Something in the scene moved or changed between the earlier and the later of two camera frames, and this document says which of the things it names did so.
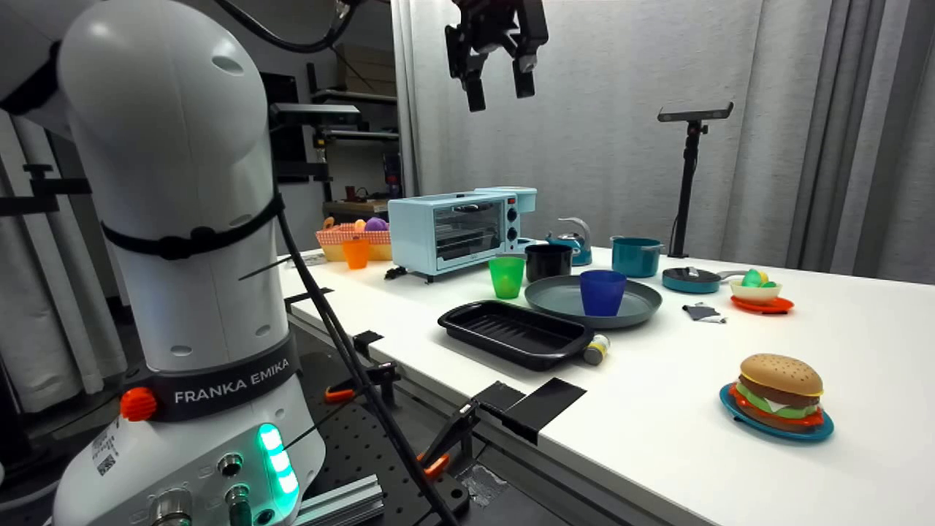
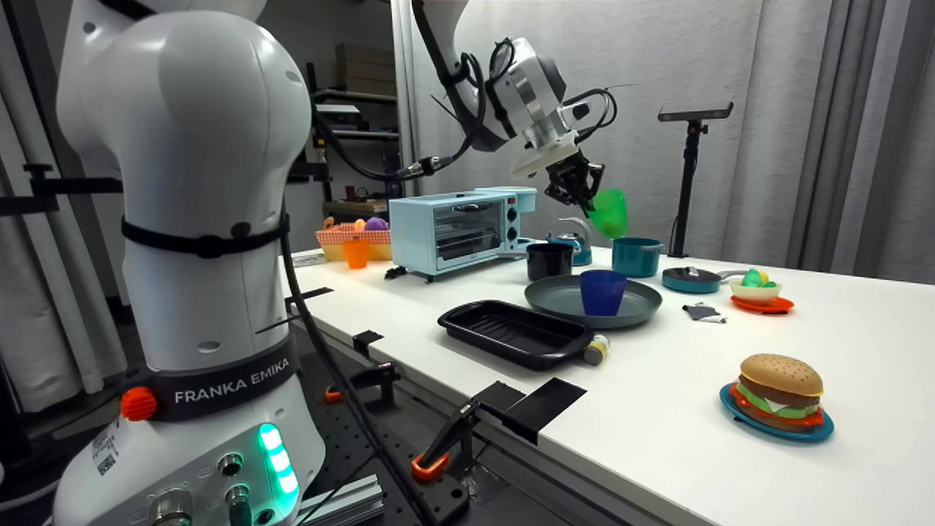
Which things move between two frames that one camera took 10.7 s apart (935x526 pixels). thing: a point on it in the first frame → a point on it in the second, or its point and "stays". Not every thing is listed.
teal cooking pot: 635,254 stays
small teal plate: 815,433 stays
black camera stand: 689,161 stays
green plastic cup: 506,273 → 613,211
